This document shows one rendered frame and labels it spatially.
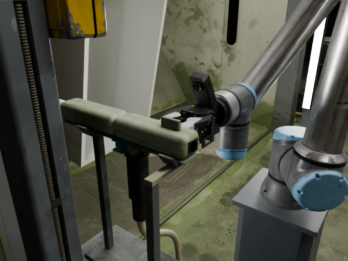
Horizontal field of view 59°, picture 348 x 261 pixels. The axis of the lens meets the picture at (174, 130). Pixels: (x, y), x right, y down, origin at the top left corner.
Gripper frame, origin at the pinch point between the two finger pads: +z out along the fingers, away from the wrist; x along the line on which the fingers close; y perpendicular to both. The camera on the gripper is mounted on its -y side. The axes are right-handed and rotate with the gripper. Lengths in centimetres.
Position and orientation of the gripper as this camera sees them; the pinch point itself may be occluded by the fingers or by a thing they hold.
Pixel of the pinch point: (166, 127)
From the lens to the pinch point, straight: 62.9
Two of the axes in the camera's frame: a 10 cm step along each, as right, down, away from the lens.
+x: -8.0, -2.3, 5.5
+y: 0.0, 9.2, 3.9
